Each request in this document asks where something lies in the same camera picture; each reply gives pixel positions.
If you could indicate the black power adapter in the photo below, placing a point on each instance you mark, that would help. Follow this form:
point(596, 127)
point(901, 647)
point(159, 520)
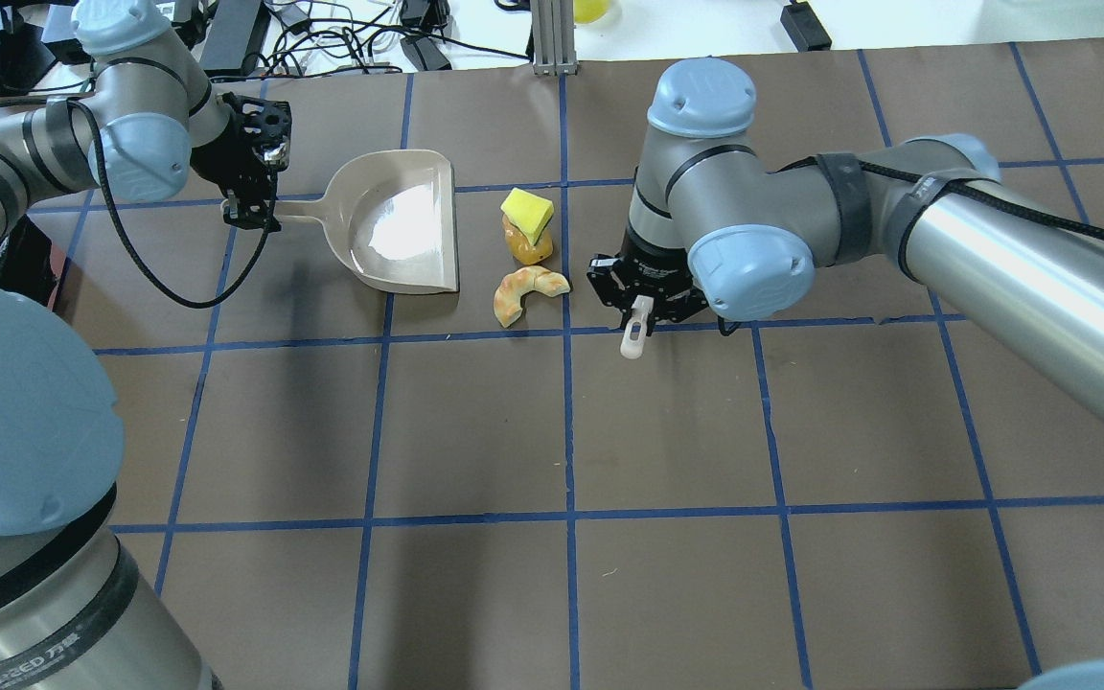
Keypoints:
point(804, 28)

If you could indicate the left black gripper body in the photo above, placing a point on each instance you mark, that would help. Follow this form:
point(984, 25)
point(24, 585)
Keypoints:
point(222, 161)

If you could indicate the beige hand brush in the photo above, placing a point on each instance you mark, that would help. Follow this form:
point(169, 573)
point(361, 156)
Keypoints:
point(637, 326)

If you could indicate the black bag lined bin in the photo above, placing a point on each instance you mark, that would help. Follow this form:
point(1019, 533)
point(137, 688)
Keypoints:
point(31, 264)

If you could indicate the beige plastic dustpan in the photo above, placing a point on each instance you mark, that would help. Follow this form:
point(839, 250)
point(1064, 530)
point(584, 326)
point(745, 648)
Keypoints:
point(389, 217)

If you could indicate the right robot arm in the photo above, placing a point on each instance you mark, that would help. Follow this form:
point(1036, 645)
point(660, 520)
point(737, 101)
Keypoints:
point(831, 423)

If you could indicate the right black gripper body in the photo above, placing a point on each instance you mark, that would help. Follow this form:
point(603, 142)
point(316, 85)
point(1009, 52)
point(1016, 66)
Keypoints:
point(653, 270)

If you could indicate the yellow tape roll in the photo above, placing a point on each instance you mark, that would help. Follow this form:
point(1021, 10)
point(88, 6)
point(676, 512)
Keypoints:
point(585, 12)

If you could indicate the orange bread roll toy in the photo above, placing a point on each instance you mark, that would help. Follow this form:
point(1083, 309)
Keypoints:
point(525, 251)

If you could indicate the aluminium frame post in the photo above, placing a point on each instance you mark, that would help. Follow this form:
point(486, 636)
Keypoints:
point(552, 31)

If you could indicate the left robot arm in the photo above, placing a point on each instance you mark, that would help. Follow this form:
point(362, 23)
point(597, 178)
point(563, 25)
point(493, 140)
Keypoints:
point(75, 610)

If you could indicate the croissant toy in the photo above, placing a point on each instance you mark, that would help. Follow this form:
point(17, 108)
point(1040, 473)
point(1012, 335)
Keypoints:
point(509, 296)

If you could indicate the yellow green sponge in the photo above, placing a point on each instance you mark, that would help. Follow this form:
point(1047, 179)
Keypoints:
point(529, 213)

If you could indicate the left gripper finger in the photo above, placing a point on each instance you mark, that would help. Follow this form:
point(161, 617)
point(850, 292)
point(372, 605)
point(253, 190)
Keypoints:
point(252, 213)

